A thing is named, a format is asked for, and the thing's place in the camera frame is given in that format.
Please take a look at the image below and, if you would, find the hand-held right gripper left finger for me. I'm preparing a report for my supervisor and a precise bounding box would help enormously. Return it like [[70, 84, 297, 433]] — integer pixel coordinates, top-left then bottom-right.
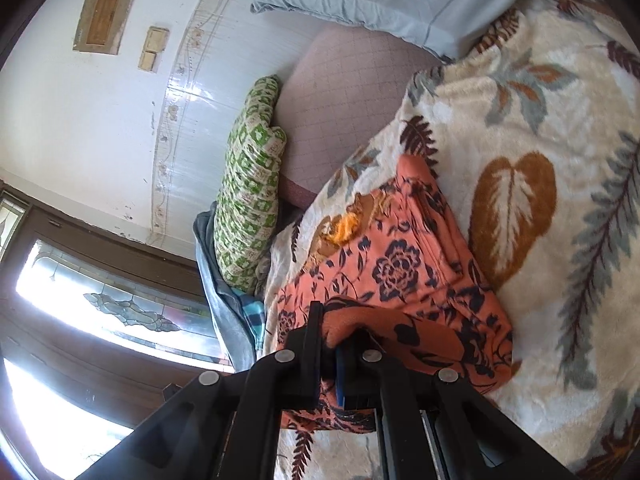
[[75, 301, 326, 480]]

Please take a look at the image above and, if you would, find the pink quilted mattress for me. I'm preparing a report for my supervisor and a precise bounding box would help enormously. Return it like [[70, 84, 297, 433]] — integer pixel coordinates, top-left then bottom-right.
[[272, 25, 443, 209]]

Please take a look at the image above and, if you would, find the wooden door with stained glass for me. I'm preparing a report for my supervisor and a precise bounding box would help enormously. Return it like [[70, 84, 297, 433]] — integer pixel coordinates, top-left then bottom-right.
[[0, 180, 236, 480]]

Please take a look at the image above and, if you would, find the orange floral shirt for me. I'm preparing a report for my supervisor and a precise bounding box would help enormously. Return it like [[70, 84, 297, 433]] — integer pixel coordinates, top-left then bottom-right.
[[262, 154, 515, 433]]

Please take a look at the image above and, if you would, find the blue denim cloth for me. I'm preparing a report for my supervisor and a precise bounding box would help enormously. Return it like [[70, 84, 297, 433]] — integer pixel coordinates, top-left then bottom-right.
[[192, 200, 258, 366]]

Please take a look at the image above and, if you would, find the large beige wall switch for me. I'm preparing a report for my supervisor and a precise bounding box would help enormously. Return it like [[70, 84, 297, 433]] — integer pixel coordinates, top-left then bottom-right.
[[145, 26, 171, 52]]

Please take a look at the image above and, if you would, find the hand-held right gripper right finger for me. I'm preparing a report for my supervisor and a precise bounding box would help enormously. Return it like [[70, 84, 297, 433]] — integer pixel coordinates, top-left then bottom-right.
[[335, 330, 576, 480]]

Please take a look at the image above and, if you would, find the teal striped cloth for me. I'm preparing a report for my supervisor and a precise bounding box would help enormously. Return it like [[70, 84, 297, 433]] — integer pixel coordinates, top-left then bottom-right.
[[239, 290, 266, 348]]

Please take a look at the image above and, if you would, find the green checked pillow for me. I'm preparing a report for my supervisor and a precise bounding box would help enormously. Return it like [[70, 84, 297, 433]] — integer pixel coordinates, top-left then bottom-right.
[[213, 75, 287, 291]]

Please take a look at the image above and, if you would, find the cream leaf-print blanket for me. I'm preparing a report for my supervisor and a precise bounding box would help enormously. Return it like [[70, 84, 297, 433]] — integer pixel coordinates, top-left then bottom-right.
[[260, 0, 640, 480]]

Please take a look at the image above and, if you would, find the brown recessed wall panel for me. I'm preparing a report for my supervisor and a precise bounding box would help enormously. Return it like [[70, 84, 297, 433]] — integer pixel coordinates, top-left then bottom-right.
[[73, 0, 143, 55]]

